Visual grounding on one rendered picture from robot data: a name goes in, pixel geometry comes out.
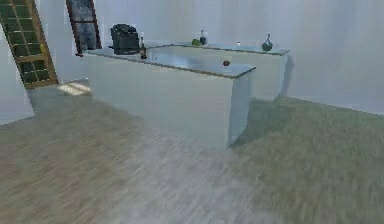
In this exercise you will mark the red apple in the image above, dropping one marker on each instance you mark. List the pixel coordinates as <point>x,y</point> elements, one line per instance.
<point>226,63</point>

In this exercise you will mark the green apple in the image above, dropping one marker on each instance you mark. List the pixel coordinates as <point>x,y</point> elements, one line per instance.
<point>196,42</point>

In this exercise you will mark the white kitchen counter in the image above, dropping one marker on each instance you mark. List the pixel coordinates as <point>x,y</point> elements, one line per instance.
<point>160,96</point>

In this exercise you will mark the dark round vase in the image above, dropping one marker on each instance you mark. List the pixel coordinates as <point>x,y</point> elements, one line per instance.
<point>203,39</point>

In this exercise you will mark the dark glass bottle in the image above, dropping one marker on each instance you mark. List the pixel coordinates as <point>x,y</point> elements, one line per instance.
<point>143,50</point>

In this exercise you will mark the black coffee machine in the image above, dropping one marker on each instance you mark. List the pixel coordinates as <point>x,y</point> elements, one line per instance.
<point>124,39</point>

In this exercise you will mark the dark green vase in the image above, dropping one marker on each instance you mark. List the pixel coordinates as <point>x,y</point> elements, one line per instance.
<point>267,44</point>

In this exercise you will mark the dark brown framed window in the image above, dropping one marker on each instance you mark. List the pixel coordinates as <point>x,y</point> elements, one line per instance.
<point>84,26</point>

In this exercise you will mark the brown glazed door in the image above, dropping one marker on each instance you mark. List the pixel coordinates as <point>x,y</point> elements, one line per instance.
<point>28,43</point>

